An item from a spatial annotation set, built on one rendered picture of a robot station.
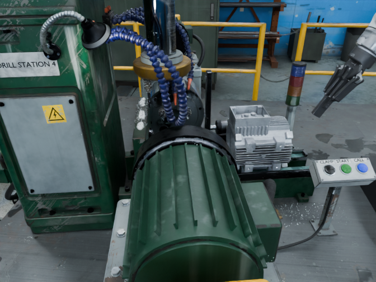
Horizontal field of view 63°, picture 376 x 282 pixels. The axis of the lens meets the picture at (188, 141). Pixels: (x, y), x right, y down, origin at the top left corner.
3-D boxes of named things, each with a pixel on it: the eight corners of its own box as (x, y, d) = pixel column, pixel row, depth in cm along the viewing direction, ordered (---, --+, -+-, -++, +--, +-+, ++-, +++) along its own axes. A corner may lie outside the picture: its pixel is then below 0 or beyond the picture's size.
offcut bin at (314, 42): (314, 57, 568) (324, 9, 526) (321, 64, 528) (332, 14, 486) (286, 56, 573) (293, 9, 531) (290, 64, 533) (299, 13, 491)
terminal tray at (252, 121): (234, 137, 105) (235, 118, 101) (228, 123, 114) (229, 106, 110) (268, 136, 106) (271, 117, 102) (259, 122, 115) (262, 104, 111)
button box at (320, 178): (314, 188, 92) (321, 181, 88) (308, 167, 96) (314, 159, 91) (369, 185, 93) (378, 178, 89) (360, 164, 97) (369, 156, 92)
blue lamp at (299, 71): (293, 77, 130) (295, 66, 128) (288, 73, 135) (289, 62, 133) (306, 76, 130) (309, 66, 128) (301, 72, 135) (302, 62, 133)
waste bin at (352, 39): (357, 57, 563) (367, 23, 532) (366, 63, 530) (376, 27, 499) (335, 57, 567) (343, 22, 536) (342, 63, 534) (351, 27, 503)
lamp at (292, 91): (289, 97, 135) (291, 87, 132) (285, 92, 140) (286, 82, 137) (302, 96, 135) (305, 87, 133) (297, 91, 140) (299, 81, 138)
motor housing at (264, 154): (233, 180, 109) (237, 134, 100) (224, 151, 126) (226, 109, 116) (288, 177, 111) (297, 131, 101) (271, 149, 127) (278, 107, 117)
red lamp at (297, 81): (291, 87, 132) (293, 77, 130) (286, 82, 137) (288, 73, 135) (305, 87, 133) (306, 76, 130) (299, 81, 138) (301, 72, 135)
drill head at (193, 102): (146, 152, 127) (141, 95, 114) (149, 110, 162) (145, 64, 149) (206, 149, 128) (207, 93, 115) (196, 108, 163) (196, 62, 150)
